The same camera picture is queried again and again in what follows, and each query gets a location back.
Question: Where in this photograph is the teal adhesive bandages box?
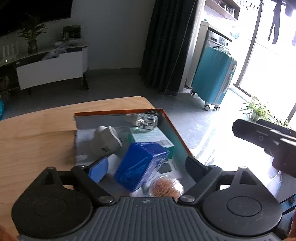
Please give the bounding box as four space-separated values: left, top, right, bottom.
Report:
128 127 175 159

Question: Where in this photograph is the white TV cabinet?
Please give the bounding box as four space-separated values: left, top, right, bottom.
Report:
16 42 89 90

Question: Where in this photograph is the blue tissue pack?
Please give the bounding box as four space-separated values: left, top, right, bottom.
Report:
113 143 169 192

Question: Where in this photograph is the dark green curtain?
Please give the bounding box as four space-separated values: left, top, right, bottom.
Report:
140 1 202 96

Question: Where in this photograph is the dark framed picture box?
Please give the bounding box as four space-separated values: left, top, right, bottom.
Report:
63 25 81 40

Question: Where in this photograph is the black wall television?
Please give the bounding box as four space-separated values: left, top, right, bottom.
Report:
1 0 73 36

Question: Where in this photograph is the white router with antennas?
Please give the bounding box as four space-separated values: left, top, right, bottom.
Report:
1 41 19 62

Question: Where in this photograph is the clear glass spray bottle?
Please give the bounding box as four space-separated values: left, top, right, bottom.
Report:
124 113 158 130

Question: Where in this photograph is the toothpick jar light blue lid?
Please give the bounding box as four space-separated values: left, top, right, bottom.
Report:
149 176 184 201

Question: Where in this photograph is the spider plant on floor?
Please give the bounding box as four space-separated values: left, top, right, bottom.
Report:
241 96 289 127

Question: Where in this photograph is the orange white cardboard tray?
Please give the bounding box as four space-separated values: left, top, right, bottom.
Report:
74 109 196 190

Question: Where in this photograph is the blue plastic bag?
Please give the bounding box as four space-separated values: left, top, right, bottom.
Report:
0 100 5 120

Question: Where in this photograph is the potted plant in glass vase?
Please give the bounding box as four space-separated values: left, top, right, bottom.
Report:
19 23 47 54

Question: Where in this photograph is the teal suitcase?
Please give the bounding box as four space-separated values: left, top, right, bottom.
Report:
192 47 237 111

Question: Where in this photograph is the white power adapter box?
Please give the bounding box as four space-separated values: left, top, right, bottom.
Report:
158 159 183 180

